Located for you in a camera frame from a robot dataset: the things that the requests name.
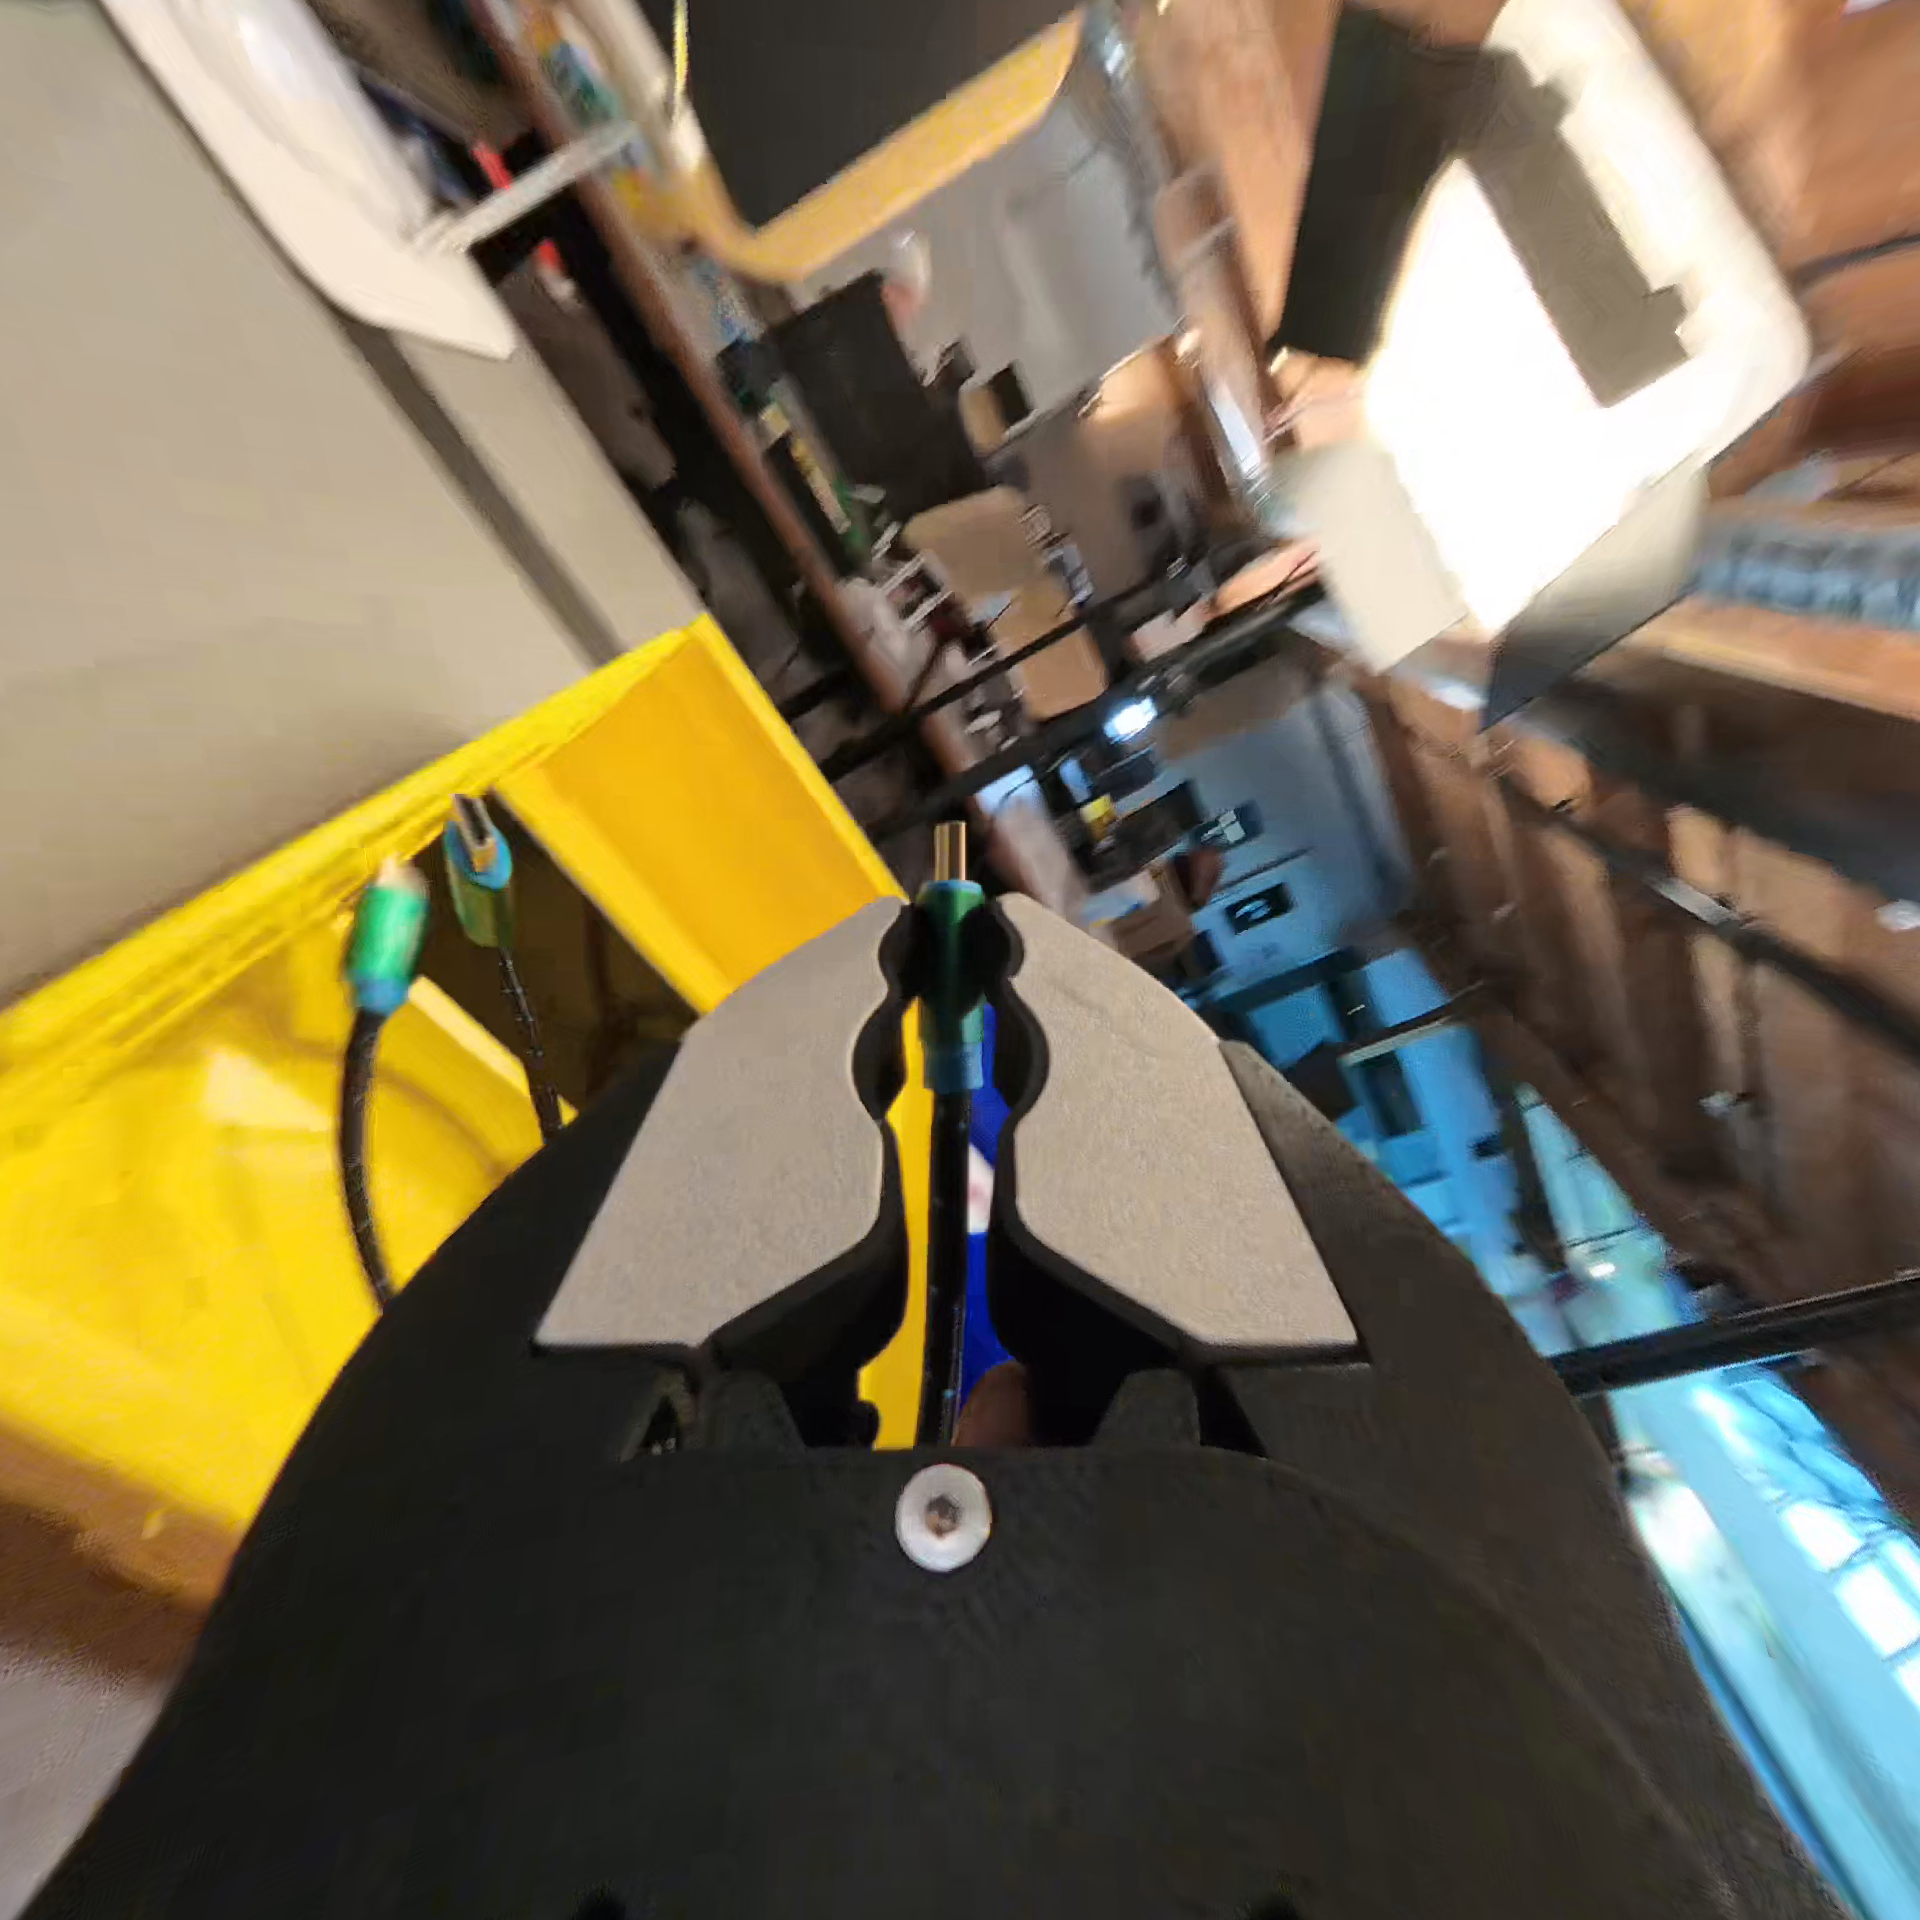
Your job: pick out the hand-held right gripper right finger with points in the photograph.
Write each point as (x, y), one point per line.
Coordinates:
(1172, 1172)

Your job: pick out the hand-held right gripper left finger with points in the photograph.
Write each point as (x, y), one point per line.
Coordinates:
(734, 1172)

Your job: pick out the yellow plastic bin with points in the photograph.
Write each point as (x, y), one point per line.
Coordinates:
(181, 1201)

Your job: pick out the person's right hand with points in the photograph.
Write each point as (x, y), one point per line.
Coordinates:
(992, 1403)

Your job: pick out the ceiling light panel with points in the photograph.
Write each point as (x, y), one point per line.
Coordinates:
(1500, 421)

